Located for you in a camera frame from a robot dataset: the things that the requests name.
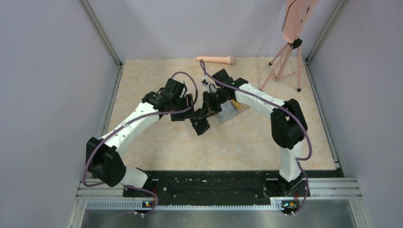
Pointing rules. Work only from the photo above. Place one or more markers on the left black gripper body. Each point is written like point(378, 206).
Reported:
point(181, 103)

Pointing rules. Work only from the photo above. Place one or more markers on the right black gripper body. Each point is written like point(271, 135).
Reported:
point(221, 96)

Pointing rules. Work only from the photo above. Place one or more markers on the black card holder wallet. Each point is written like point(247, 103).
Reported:
point(203, 127)

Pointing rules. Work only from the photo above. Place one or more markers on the clear plastic card box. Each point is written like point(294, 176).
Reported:
point(224, 120)

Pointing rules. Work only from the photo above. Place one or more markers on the gold credit card stack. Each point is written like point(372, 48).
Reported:
point(237, 105)

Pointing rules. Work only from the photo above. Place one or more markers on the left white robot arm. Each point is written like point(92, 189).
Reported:
point(104, 154)

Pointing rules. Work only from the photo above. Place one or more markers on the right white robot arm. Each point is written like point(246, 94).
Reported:
point(288, 125)

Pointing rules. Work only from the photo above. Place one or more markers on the silver credit card stack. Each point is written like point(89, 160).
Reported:
point(227, 110)

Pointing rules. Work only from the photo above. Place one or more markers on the pink microphone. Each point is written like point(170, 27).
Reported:
point(219, 60)

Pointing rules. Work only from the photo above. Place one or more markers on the pink tripod stand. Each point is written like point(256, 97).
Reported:
point(280, 61)

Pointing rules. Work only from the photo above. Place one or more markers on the pink board on tripod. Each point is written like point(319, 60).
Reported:
point(296, 15)

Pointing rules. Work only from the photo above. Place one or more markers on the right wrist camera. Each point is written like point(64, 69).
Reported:
point(210, 86)

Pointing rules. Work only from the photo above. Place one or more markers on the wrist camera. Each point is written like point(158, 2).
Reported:
point(210, 86)
point(181, 88)

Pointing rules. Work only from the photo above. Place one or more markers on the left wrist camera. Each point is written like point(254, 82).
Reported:
point(181, 88)

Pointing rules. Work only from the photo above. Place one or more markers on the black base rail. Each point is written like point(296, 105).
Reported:
point(220, 188)

